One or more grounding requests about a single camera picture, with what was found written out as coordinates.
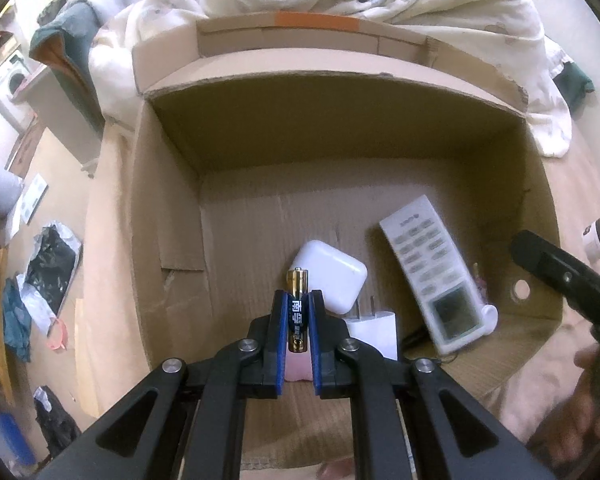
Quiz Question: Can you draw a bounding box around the black gold battery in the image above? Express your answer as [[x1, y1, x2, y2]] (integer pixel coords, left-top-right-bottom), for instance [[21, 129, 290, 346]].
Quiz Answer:
[[286, 268, 311, 353]]

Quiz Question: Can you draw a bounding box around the white jar brown lid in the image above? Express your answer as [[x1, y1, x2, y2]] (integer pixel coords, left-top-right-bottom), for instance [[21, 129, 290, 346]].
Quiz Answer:
[[581, 217, 600, 261]]

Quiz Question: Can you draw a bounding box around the teal patterned cloth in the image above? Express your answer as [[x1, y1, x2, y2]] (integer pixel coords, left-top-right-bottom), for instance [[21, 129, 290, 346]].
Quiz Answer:
[[1, 277, 32, 363]]

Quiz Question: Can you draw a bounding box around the white printed booklet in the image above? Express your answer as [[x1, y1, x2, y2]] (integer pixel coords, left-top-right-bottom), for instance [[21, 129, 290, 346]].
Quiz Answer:
[[2, 174, 48, 241]]

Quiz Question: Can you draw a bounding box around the person's right hand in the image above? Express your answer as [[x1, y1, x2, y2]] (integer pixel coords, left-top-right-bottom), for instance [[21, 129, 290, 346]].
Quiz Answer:
[[527, 342, 600, 461]]

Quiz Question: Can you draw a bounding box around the white crumpled duvet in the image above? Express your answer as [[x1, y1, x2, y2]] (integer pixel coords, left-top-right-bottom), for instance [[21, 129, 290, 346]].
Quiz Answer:
[[87, 0, 573, 158]]

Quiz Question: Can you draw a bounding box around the white pill bottle orange label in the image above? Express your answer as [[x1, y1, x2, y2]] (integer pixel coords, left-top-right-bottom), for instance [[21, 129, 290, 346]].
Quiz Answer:
[[480, 305, 499, 336]]

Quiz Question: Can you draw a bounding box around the pale wooden board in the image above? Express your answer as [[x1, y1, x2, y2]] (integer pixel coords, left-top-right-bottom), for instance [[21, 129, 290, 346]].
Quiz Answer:
[[75, 299, 87, 356]]

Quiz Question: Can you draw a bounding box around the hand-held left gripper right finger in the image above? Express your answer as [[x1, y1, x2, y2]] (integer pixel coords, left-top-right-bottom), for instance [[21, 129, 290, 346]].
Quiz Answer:
[[310, 289, 558, 480]]

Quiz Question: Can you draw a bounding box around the white earbuds case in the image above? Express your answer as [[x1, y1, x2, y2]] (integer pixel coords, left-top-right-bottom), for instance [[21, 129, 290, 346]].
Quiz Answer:
[[291, 240, 368, 316]]

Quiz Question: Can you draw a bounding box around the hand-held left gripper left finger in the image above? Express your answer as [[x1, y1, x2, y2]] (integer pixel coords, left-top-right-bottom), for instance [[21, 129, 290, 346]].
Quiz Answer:
[[37, 289, 287, 480]]

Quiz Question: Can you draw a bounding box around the dark teal cloth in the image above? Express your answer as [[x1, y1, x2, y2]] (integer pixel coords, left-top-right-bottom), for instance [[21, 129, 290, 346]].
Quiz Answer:
[[552, 62, 595, 111]]

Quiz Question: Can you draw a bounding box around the brown cardboard box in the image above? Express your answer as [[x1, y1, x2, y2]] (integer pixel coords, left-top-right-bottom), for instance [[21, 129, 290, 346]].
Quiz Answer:
[[130, 10, 563, 480]]

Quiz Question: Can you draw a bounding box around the pale bedside cabinet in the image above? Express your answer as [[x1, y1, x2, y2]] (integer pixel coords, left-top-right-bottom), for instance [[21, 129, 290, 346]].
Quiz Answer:
[[12, 67, 101, 176]]

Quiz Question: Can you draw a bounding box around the pink soft object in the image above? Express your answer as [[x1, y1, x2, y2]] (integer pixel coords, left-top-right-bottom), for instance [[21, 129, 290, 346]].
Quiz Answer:
[[285, 345, 313, 383]]

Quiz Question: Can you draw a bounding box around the white washing machine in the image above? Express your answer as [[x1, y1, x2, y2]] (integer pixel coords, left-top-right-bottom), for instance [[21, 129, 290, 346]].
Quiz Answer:
[[0, 52, 33, 111]]

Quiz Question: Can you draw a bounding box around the white wall charger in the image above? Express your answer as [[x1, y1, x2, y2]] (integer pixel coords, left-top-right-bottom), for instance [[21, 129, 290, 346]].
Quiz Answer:
[[342, 296, 398, 361]]

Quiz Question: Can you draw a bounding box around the black plastic bag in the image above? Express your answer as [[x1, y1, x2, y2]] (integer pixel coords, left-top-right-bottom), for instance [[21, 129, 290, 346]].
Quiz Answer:
[[17, 222, 83, 336]]

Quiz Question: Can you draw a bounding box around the white remote control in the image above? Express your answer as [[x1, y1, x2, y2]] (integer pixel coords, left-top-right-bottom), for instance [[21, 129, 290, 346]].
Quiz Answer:
[[379, 195, 486, 356]]

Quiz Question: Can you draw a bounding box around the pink ring toy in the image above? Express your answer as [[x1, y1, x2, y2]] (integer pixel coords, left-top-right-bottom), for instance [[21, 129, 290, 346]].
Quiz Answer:
[[46, 316, 70, 351]]

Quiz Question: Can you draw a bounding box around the black cable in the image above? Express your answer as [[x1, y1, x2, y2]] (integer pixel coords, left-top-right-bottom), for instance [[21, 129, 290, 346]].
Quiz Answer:
[[402, 327, 461, 363]]

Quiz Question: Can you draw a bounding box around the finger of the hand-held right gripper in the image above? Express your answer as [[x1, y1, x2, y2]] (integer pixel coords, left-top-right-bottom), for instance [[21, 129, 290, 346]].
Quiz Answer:
[[511, 230, 600, 346]]

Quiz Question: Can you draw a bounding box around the teal orange pillow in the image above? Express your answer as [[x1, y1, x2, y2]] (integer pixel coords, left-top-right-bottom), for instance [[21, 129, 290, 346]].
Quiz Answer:
[[30, 2, 106, 131]]

